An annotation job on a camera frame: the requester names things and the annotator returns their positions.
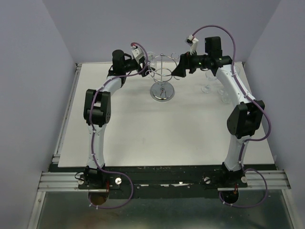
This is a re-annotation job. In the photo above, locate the chrome wine glass rack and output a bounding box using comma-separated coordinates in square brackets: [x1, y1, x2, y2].
[148, 53, 180, 102]

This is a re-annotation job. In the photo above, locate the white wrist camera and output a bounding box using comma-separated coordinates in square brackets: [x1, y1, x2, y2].
[131, 43, 144, 62]
[185, 34, 199, 55]

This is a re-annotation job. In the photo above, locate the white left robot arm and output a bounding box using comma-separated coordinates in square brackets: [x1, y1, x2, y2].
[83, 44, 148, 188]

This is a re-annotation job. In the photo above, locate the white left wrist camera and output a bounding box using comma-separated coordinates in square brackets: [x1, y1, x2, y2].
[131, 43, 144, 62]

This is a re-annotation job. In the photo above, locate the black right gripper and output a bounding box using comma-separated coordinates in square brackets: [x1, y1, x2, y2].
[171, 48, 210, 78]

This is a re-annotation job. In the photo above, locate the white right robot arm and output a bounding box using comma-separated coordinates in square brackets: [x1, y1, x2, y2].
[172, 35, 265, 187]

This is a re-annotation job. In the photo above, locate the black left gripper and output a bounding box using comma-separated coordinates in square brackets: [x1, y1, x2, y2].
[122, 55, 155, 77]

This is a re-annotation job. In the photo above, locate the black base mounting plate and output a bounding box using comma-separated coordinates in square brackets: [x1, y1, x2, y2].
[77, 164, 249, 199]

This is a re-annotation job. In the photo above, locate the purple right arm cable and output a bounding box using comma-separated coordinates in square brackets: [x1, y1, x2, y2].
[190, 24, 272, 208]

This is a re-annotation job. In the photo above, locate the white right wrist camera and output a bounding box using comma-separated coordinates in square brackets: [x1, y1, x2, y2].
[185, 34, 199, 55]

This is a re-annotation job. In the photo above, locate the etched front wine glass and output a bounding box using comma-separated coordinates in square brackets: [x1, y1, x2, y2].
[234, 64, 241, 76]

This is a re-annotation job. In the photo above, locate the aluminium extrusion rail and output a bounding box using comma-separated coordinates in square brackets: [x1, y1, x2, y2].
[38, 170, 291, 192]

